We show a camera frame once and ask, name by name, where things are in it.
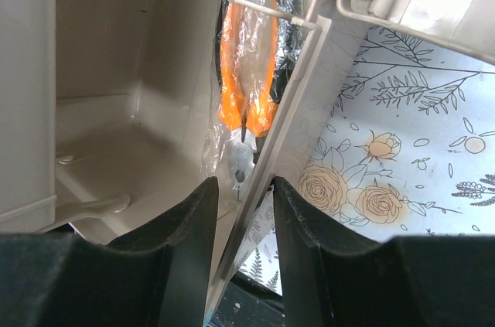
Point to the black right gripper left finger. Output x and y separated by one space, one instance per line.
155 275

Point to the floral table mat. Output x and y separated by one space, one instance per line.
408 147

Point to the orange handled pliers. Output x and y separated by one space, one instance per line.
255 49

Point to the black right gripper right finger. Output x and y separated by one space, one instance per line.
334 276

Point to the taupe plastic tool box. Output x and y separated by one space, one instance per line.
105 106

